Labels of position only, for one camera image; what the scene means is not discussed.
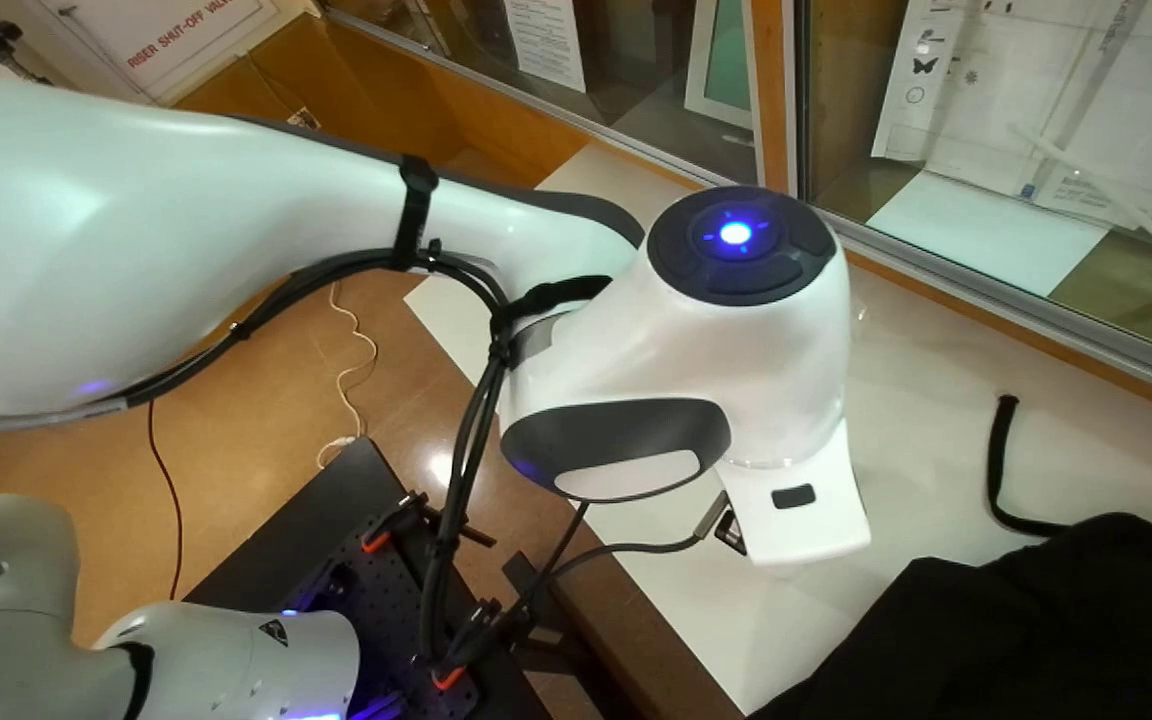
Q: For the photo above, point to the black clamp orange grip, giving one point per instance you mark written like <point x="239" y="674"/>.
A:
<point x="398" y="527"/>
<point x="457" y="655"/>

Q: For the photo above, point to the white framed green picture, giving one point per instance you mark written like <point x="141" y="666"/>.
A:
<point x="727" y="63"/>

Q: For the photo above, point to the white sign red text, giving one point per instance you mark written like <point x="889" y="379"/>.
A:
<point x="183" y="34"/>

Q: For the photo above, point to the black fabric bag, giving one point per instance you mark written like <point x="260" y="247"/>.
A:
<point x="1058" y="626"/>

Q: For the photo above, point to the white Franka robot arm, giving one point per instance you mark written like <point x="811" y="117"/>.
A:
<point x="139" y="255"/>

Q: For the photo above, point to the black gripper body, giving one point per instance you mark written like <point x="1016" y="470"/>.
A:
<point x="730" y="527"/>

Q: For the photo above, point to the wooden window post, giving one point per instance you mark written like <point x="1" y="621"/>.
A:
<point x="774" y="93"/>

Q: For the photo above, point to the light blue paper sheet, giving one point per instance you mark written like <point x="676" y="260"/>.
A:
<point x="982" y="231"/>

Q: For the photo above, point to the white paper notice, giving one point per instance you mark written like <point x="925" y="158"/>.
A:
<point x="546" y="41"/>

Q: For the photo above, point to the large white poster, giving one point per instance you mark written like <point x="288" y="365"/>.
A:
<point x="1110" y="107"/>

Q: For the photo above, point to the white strip with butterflies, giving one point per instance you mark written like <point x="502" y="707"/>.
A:
<point x="921" y="80"/>

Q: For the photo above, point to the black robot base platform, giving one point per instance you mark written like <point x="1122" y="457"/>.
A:
<point x="336" y="560"/>

